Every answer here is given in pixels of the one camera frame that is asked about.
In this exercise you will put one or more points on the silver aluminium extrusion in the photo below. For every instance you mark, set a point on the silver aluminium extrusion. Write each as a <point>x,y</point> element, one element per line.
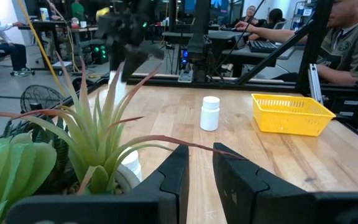
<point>315,84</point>

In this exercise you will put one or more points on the black floor fan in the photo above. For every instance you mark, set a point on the black floor fan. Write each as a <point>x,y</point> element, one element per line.
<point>39,98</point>

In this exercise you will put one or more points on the black computer keyboard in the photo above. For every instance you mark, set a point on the black computer keyboard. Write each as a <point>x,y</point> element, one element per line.
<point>263,46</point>

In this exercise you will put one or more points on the computer tower green lights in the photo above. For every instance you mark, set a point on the computer tower green lights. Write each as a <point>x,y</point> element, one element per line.
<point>99,54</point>

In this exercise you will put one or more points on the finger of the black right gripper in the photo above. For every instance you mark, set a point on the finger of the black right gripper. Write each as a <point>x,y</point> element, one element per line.
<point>132,65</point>
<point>149,51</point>

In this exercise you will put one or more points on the grey office desk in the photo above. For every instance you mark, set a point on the grey office desk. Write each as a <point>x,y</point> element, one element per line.
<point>241,56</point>
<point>219,34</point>

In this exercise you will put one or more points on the storage shelf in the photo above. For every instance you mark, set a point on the storage shelf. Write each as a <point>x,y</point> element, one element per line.
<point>301,15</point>

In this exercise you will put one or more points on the dark green snake plant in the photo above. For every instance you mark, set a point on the dark green snake plant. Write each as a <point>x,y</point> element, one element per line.
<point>59,155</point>

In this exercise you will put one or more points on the black frame upright post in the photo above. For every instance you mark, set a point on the black frame upright post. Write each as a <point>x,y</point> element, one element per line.
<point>199,31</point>
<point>314,46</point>

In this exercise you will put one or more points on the yellow plastic basket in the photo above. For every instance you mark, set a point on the yellow plastic basket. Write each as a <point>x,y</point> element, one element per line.
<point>291,124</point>

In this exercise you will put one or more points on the black device blue light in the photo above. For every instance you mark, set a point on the black device blue light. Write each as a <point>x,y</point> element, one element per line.
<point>184,56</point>

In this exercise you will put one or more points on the light green succulent plant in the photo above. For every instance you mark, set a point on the light green succulent plant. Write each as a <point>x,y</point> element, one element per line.
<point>11,168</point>

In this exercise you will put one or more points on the spiky green air plant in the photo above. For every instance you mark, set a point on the spiky green air plant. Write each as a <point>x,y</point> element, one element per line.
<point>96,140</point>

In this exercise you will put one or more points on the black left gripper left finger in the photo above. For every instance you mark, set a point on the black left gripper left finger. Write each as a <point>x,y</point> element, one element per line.
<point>163,199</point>

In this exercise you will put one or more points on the black diagonal frame strut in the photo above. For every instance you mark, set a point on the black diagonal frame strut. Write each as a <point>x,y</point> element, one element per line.
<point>272,56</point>

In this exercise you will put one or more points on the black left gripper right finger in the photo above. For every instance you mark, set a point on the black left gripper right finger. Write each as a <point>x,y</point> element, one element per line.
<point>247,193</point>

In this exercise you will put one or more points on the white cup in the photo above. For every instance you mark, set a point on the white cup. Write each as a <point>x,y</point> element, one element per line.
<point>83,24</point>

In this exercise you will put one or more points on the black office desk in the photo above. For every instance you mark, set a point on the black office desk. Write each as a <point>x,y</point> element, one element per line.
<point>47,24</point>

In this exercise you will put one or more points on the computer monitor blue screen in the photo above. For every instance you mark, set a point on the computer monitor blue screen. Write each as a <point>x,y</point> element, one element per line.
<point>219,4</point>

